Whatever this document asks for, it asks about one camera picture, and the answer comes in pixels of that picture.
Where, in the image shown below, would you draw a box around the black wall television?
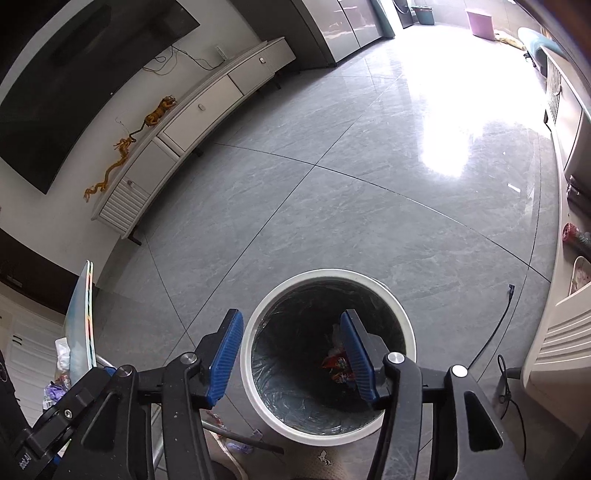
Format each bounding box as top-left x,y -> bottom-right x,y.
0,0 -> 201,195

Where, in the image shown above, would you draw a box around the dark washing machine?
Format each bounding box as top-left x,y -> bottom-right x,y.
392,0 -> 416,28

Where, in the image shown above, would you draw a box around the white television cabinet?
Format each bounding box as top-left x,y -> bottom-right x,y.
91,37 -> 297,245

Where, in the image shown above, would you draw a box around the red patterned can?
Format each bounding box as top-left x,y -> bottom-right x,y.
562,223 -> 591,254

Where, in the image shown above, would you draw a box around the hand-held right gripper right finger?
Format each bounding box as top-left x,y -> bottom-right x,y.
341,309 -> 527,480

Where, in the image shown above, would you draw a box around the purple stool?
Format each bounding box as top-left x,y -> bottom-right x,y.
466,9 -> 496,37

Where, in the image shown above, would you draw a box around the black power adapter cable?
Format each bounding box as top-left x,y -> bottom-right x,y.
496,353 -> 528,467

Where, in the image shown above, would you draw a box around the white plastic bag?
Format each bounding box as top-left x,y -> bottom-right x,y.
54,337 -> 72,372

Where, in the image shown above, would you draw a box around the golden tiger figurine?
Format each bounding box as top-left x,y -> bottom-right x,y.
143,95 -> 177,127

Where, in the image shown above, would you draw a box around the blue chair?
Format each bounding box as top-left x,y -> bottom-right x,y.
517,27 -> 559,70

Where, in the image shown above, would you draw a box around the dark bag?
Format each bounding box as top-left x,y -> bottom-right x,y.
566,175 -> 591,215

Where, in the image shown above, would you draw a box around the black metal rod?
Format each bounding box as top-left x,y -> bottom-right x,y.
203,422 -> 284,455

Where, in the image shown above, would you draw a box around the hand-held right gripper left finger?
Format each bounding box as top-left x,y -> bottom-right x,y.
60,308 -> 245,480

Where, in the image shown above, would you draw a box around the white round trash can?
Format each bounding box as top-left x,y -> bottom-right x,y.
240,269 -> 417,446

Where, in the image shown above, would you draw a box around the white coffee table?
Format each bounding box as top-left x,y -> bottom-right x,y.
521,46 -> 591,437

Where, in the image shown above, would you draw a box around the white patterned tray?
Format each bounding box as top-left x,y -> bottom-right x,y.
570,255 -> 591,296

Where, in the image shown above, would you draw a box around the red snack wrapper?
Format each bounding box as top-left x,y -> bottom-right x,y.
322,346 -> 356,384

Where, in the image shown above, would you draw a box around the landscape printed table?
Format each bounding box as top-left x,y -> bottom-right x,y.
62,260 -> 100,370

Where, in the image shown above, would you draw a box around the grey glossy wardrobe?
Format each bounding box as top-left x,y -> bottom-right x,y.
291,0 -> 398,70

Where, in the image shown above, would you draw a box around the long black floor cable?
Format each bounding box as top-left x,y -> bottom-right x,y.
464,284 -> 517,370

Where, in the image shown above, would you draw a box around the purple wrapper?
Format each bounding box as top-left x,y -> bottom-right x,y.
44,385 -> 70,411
222,429 -> 264,455

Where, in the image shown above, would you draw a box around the black wall cables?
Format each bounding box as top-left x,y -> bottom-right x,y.
142,44 -> 222,77

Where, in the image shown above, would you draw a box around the golden dragon figurine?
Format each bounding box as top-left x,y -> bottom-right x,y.
83,117 -> 139,201

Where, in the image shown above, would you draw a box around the clear plastic bin liner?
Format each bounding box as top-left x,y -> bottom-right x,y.
252,281 -> 407,435

